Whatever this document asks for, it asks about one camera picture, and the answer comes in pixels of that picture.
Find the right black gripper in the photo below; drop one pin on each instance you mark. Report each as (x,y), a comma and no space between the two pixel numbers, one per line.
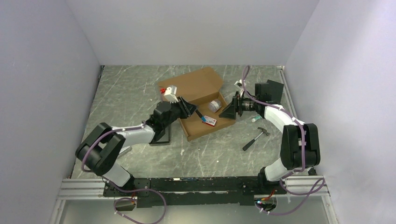
(235,106)

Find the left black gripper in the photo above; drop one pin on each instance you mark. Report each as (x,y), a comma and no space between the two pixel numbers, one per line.
(187,108)

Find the black blue marker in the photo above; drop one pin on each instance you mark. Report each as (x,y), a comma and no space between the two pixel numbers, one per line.
(201,116)

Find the small red white card box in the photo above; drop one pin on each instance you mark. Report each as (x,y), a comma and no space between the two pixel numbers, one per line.
(209,121)

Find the brown cardboard box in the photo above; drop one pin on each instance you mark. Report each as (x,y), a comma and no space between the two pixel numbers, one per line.
(200,87)

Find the white green glue stick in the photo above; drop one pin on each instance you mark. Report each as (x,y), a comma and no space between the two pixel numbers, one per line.
(256,118)

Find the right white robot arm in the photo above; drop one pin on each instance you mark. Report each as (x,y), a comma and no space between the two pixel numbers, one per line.
(300,143)

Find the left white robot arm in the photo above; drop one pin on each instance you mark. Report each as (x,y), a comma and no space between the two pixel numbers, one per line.
(101,148)

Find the black square box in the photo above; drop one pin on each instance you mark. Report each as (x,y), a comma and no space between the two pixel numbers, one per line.
(275,90)

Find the black rectangular block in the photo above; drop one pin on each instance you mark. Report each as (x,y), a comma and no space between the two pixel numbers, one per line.
(165,138)

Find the silver metal tin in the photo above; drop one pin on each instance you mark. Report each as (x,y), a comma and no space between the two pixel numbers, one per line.
(124,150)

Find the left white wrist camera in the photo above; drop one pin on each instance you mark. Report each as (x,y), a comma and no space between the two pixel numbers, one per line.
(170,93)

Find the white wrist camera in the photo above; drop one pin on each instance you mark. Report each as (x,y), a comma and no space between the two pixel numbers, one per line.
(170,93)
(238,84)

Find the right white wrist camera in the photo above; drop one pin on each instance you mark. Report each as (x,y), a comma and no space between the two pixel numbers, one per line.
(238,84)

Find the black handled claw hammer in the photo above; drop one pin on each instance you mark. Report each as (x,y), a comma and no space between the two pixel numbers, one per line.
(249,144)

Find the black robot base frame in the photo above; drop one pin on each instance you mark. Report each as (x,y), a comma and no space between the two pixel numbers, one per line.
(239,190)

